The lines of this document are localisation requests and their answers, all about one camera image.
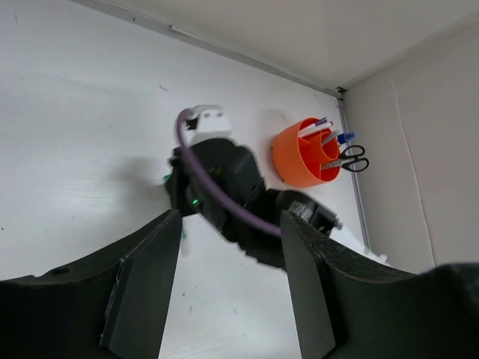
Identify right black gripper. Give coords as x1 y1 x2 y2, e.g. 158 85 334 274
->
169 138 284 268

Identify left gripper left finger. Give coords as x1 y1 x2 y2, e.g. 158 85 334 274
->
1 210 183 358

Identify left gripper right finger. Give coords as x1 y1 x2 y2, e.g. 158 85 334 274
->
281 212 478 358

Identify white marker red cap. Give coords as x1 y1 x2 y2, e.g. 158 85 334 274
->
298 120 334 138

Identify white pen purple cap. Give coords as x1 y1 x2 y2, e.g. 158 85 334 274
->
299 117 329 135

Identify black handled scissors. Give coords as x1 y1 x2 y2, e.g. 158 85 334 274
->
321 145 370 173

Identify orange round organizer container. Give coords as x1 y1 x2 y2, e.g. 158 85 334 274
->
270 117 341 188

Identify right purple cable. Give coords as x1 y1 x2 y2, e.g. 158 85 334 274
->
175 108 282 239

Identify right aluminium rail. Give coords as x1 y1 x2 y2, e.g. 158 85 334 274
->
336 86 372 250

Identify aluminium rail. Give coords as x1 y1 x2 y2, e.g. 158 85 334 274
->
73 0 342 99
336 86 372 250

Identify back aluminium rail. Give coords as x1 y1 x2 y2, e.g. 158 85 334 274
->
73 0 342 99

